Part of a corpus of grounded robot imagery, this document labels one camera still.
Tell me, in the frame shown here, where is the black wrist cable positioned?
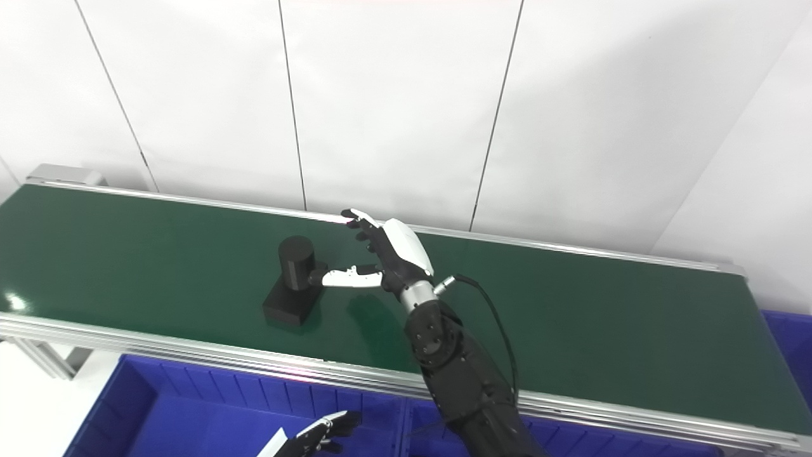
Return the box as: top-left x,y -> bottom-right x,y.
434,274 -> 520,407

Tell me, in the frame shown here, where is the black cylinder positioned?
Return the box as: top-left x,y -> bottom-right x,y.
263,235 -> 329,328

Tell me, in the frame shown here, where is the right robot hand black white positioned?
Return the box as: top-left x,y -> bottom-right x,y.
309,208 -> 437,300

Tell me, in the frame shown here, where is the blue plastic bin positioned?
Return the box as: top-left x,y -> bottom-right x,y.
403,399 -> 724,457
760,309 -> 812,408
63,354 -> 413,457

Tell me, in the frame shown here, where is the aluminium conveyor support leg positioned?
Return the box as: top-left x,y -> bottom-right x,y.
5,335 -> 93,381

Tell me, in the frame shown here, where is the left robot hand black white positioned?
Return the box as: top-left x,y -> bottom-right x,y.
256,410 -> 363,457

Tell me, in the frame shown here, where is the green conveyor belt aluminium frame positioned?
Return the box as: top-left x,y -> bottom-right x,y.
0,164 -> 812,455

